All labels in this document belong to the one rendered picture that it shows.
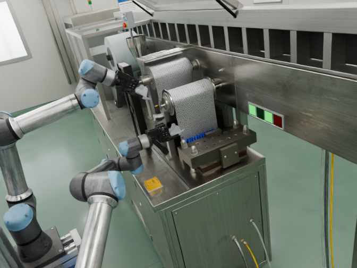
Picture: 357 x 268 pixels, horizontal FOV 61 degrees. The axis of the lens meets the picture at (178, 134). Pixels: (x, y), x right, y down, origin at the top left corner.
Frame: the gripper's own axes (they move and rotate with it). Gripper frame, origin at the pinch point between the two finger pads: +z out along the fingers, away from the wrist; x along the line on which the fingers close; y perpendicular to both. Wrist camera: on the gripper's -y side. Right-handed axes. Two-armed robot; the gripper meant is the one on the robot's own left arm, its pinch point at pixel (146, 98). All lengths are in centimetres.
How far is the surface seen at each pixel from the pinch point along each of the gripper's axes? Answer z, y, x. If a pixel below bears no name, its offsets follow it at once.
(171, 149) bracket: 29.5, -21.9, 3.4
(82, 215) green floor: 39, -141, 112
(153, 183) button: 16.5, -37.0, -16.0
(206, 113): 34.5, 6.0, -4.1
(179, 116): 20.0, -1.4, -4.2
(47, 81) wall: 12, -109, 550
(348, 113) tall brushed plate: 34, 31, -79
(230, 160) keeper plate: 46, -10, -26
